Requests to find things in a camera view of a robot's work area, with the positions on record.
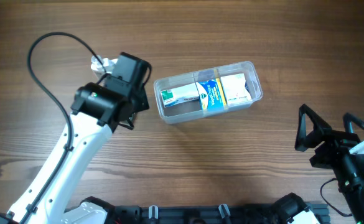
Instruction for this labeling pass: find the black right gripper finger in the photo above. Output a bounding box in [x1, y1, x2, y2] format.
[294, 103, 334, 152]
[343, 113, 364, 133]

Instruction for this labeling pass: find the white green medicine box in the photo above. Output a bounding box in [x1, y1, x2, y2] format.
[161, 83, 199, 107]

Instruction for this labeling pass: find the clear plastic container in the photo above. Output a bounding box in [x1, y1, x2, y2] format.
[154, 61, 263, 124]

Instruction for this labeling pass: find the blue yellow VapoDrops box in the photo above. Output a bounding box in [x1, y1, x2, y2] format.
[195, 78, 226, 111]

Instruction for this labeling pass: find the white blue medicine box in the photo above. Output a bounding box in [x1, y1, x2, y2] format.
[220, 73, 251, 105]

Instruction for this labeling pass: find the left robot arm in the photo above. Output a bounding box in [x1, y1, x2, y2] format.
[0, 52, 152, 223]

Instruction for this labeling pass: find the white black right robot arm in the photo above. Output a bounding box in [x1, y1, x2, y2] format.
[295, 104, 364, 223]

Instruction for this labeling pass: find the white lotion bottle clear cap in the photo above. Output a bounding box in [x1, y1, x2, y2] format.
[91, 55, 105, 79]

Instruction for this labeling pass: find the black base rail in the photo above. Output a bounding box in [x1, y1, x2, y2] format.
[106, 203, 330, 224]

